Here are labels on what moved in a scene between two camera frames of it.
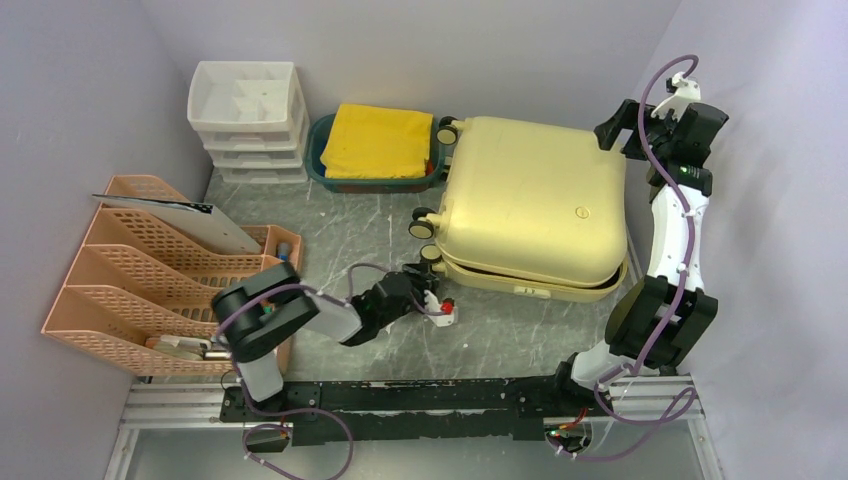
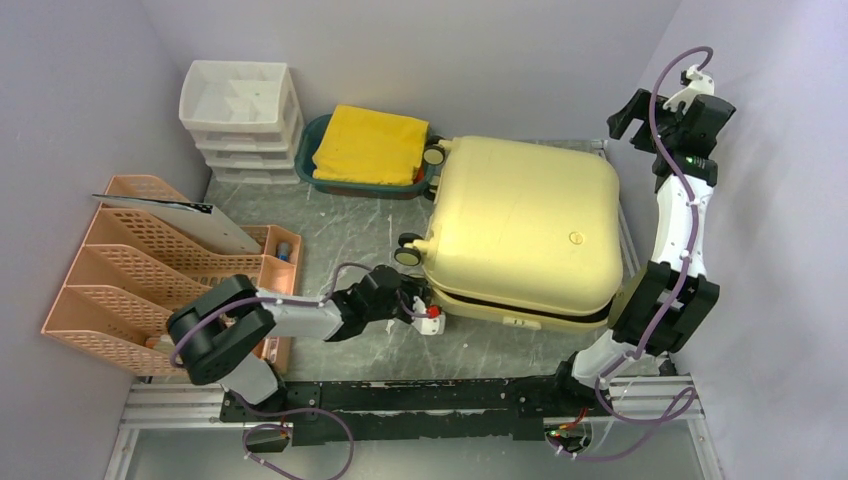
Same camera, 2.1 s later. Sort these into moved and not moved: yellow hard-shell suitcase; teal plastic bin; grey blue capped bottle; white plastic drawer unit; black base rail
Moved: teal plastic bin; yellow hard-shell suitcase
Not moved: black base rail; white plastic drawer unit; grey blue capped bottle
